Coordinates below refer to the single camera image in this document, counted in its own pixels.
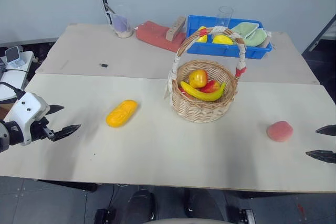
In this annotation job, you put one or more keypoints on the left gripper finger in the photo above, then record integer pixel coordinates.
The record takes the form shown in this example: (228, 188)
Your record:
(56, 108)
(65, 132)

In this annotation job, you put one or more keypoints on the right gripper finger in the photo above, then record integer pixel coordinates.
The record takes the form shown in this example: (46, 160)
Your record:
(323, 156)
(327, 130)

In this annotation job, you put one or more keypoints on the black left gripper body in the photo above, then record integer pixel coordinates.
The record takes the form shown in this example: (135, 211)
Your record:
(39, 130)

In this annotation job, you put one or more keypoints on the pink peach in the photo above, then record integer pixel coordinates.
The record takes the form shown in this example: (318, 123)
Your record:
(280, 131)

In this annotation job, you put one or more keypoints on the white side cabinet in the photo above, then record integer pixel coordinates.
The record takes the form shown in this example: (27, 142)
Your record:
(15, 77)

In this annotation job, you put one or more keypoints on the black table base bar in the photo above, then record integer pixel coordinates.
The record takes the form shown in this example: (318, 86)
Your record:
(71, 186)
(265, 195)

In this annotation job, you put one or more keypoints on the orange mango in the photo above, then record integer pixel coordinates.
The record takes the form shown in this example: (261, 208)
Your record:
(122, 113)

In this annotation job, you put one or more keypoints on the small black clip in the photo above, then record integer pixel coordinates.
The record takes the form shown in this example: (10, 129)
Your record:
(104, 65)

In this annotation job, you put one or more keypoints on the white small device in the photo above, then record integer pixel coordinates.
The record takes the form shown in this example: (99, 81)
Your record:
(13, 54)

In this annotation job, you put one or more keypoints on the dark rounded shape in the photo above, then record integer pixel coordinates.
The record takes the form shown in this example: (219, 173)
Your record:
(140, 205)

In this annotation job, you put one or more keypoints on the clear measuring cup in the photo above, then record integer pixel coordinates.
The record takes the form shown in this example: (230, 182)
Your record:
(122, 24)

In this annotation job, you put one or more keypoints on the green cloth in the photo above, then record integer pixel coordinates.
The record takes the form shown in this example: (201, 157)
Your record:
(252, 33)

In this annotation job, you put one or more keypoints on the red folded towel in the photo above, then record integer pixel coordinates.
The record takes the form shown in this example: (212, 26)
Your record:
(155, 33)

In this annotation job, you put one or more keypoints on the yellow banana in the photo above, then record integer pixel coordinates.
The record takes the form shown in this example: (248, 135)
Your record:
(203, 96)

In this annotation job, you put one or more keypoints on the blue plastic bin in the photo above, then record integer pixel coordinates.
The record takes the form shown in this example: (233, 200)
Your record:
(223, 51)

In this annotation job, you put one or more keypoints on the yellow lemon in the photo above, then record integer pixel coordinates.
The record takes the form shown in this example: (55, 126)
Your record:
(222, 40)
(202, 36)

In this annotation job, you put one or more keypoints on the yellow red apple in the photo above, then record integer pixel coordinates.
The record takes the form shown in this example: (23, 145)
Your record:
(198, 78)

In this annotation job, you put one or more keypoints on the wooden block with holes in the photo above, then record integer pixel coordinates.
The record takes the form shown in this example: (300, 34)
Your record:
(174, 31)

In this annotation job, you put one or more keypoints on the clear drinking glass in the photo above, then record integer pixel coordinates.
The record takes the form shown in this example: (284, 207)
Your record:
(224, 16)

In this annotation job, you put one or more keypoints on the black metal bracket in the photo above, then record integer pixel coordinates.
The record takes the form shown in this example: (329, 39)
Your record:
(246, 216)
(104, 216)

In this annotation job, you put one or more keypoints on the dark metal frame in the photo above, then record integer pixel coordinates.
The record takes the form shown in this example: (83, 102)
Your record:
(321, 33)

